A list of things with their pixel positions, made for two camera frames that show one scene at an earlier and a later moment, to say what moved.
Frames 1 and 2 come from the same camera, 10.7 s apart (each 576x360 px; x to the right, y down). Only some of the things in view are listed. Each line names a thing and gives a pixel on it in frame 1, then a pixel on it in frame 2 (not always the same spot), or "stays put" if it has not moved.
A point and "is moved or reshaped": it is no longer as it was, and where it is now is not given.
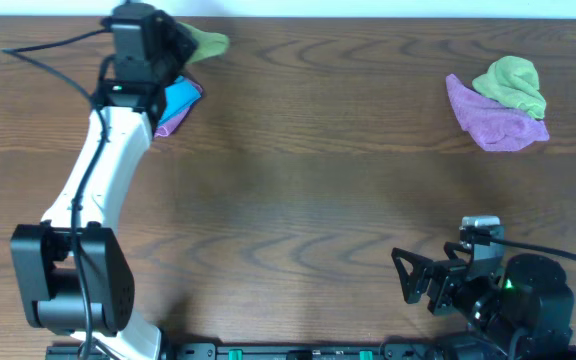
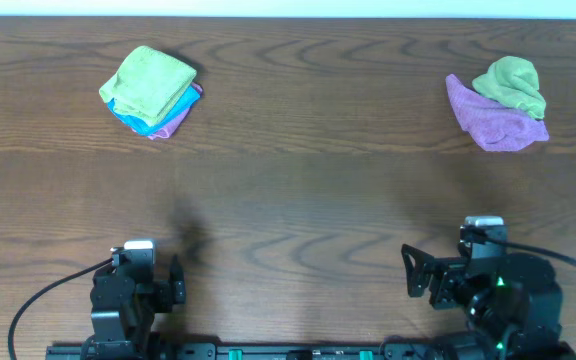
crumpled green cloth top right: [515, 81] stays put
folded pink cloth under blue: [165, 129] stays put
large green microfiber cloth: [207, 45] is moved or reshaped
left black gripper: [177, 39] → [174, 289]
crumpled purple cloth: [491, 124] stays put
